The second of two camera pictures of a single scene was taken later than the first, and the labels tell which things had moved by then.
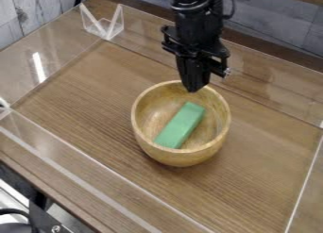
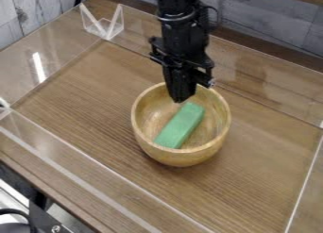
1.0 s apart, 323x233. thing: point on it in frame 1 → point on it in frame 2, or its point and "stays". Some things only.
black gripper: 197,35 → 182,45
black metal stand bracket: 41,222 stays
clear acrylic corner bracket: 103,27 stays
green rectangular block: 178,128 stays
